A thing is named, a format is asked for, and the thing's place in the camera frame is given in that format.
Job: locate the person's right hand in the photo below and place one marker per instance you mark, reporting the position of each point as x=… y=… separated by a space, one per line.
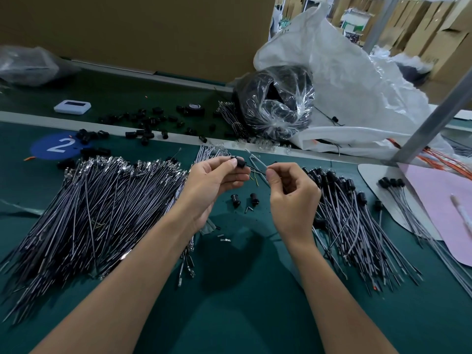
x=295 y=206

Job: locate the person's left hand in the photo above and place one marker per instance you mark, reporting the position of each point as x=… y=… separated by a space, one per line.
x=206 y=194

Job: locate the black plastic caps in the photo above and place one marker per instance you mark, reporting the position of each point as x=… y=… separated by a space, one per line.
x=144 y=132

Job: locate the person's left forearm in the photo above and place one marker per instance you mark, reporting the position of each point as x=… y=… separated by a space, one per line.
x=110 y=298

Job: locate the person's right forearm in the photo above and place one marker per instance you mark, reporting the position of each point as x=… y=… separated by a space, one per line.
x=339 y=302

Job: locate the clear bag with black contents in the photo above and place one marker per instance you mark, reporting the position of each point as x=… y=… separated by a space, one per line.
x=275 y=103

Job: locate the large white plastic sack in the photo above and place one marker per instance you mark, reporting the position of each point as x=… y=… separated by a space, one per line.
x=358 y=81

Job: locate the pink paper sheet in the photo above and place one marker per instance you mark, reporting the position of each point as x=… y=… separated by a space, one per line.
x=439 y=210

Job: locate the blue round number sticker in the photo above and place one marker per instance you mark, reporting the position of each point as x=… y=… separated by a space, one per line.
x=57 y=146

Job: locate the small white timer device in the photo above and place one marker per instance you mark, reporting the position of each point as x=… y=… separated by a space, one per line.
x=72 y=107

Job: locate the white pen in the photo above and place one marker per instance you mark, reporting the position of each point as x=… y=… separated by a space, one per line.
x=462 y=212

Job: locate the brown cardboard panel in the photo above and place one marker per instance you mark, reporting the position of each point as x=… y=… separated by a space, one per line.
x=147 y=29

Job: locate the clear plastic strip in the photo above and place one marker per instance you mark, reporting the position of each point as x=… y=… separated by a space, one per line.
x=18 y=207

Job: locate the crumpled clear plastic bag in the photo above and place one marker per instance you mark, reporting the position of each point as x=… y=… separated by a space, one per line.
x=29 y=66

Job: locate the stack of cardboard boxes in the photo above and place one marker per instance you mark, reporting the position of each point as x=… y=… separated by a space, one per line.
x=446 y=37

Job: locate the grey metal frame post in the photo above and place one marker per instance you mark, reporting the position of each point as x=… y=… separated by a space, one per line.
x=381 y=24
x=433 y=114

